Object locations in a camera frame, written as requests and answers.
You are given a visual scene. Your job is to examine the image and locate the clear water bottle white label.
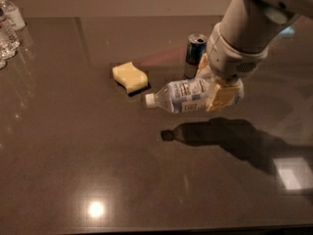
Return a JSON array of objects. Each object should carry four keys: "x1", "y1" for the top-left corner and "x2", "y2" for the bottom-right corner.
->
[{"x1": 0, "y1": 0, "x2": 26, "y2": 31}]

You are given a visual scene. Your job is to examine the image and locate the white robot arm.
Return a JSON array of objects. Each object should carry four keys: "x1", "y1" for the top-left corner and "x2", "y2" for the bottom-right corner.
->
[{"x1": 197, "y1": 0, "x2": 313, "y2": 112}]

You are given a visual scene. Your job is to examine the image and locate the yellow sponge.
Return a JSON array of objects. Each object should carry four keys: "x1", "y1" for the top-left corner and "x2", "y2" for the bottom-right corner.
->
[{"x1": 112, "y1": 62, "x2": 148, "y2": 94}]

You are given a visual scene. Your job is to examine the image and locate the redbull can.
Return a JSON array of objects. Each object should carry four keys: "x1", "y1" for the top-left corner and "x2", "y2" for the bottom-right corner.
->
[{"x1": 184, "y1": 33, "x2": 207, "y2": 78}]

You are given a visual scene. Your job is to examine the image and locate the blue label plastic bottle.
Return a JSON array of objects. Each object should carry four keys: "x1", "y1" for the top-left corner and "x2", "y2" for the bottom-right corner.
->
[{"x1": 144, "y1": 77, "x2": 245, "y2": 115}]

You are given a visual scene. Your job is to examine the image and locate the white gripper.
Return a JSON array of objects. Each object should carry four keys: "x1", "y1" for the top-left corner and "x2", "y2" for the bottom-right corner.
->
[{"x1": 196, "y1": 23, "x2": 268, "y2": 112}]

